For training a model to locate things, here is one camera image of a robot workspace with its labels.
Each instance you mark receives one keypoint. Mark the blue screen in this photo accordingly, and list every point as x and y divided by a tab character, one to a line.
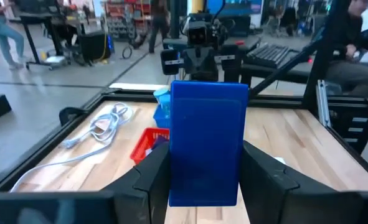
233	6

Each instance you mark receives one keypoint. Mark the red plastic basket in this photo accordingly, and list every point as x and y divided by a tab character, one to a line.
146	146

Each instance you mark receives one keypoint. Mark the red pen-like tool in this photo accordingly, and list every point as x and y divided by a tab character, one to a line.
239	43

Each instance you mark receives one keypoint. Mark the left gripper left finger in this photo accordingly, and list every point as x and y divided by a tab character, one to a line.
146	189

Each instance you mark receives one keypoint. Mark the black keyboard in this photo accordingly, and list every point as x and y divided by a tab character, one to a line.
269	55

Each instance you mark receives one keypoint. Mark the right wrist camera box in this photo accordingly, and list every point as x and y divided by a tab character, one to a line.
197	32

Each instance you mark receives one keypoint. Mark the red crates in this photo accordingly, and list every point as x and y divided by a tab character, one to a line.
124	18

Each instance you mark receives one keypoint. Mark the grey side desk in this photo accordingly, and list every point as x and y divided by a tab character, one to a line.
264	68

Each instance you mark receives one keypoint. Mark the blue plastic basket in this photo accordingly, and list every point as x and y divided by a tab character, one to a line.
162	119

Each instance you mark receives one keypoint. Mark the black standing desk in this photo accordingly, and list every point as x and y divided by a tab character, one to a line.
46	31

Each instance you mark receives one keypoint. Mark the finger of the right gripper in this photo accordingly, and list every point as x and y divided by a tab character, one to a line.
208	63
195	63

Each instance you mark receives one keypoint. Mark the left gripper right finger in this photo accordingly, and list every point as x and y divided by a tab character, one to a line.
280	196

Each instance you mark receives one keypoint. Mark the blue box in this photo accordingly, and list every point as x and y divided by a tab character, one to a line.
207	143

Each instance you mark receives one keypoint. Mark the blue hourglass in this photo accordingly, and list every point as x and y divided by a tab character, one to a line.
162	93

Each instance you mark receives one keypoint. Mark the black case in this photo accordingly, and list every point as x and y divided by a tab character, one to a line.
95	46

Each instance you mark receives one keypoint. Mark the person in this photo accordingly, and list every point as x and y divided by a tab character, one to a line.
3	34
351	46
158	25

